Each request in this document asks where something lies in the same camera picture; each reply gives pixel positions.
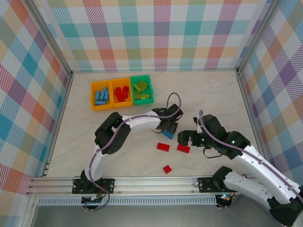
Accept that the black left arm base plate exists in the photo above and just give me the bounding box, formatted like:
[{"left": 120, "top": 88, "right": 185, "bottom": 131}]
[{"left": 72, "top": 177, "right": 116, "bottom": 194}]

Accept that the aluminium frame rail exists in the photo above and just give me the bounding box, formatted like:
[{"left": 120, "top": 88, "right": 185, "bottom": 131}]
[
  {"left": 71, "top": 68, "right": 240, "bottom": 74},
  {"left": 26, "top": 176, "right": 247, "bottom": 197}
]

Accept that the aluminium back frame rail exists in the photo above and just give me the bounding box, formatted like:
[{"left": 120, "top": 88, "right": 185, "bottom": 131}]
[{"left": 71, "top": 68, "right": 240, "bottom": 74}]

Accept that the aluminium right side rail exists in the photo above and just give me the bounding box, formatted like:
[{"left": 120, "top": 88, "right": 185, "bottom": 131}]
[{"left": 236, "top": 70, "right": 277, "bottom": 167}]

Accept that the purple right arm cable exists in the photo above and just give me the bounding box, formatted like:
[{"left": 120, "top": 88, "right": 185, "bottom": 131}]
[{"left": 198, "top": 110, "right": 303, "bottom": 227}]

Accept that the grey metal bottom panel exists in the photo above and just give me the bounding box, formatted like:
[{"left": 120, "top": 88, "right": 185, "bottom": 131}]
[{"left": 23, "top": 204, "right": 273, "bottom": 227}]

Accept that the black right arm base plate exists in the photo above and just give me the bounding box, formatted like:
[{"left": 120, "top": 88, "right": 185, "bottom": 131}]
[{"left": 197, "top": 177, "right": 237, "bottom": 193}]

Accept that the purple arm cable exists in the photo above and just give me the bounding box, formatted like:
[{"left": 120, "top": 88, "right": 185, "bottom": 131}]
[
  {"left": 198, "top": 110, "right": 303, "bottom": 227},
  {"left": 82, "top": 92, "right": 183, "bottom": 212}
]

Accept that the green plastic bin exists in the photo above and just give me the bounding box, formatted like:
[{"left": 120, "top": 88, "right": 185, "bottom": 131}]
[{"left": 130, "top": 75, "right": 155, "bottom": 106}]

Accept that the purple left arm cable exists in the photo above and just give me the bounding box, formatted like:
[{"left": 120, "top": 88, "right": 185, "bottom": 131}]
[{"left": 82, "top": 92, "right": 183, "bottom": 212}]

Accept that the aluminium left side rail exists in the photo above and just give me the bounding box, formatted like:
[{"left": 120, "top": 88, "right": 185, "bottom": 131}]
[{"left": 42, "top": 73, "right": 74, "bottom": 178}]

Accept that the left small circuit board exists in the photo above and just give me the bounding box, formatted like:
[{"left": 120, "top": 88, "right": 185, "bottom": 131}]
[{"left": 81, "top": 193, "right": 105, "bottom": 204}]

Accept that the long red lego brick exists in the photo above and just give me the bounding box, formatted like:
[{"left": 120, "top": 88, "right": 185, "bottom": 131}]
[
  {"left": 156, "top": 142, "right": 170, "bottom": 152},
  {"left": 177, "top": 144, "right": 191, "bottom": 154}
]

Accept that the aluminium corner post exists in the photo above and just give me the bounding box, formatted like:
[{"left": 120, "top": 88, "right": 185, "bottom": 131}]
[
  {"left": 28, "top": 0, "right": 73, "bottom": 76},
  {"left": 236, "top": 0, "right": 285, "bottom": 74}
]

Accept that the aluminium right corner post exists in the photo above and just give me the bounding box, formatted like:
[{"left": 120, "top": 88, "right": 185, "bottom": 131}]
[{"left": 236, "top": 0, "right": 285, "bottom": 74}]

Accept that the aluminium left corner post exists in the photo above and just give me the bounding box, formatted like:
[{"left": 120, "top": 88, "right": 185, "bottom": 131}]
[{"left": 28, "top": 0, "right": 73, "bottom": 76}]

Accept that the aluminium front frame rail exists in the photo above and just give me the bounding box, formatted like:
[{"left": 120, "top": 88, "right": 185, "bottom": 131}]
[{"left": 26, "top": 176, "right": 247, "bottom": 197}]

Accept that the slotted grey cable duct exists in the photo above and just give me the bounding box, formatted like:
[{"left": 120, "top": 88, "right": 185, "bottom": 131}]
[{"left": 37, "top": 197, "right": 217, "bottom": 206}]

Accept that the yellow plastic bin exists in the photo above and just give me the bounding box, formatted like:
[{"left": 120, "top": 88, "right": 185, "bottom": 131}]
[
  {"left": 90, "top": 80, "right": 114, "bottom": 112},
  {"left": 111, "top": 78, "right": 134, "bottom": 107}
]

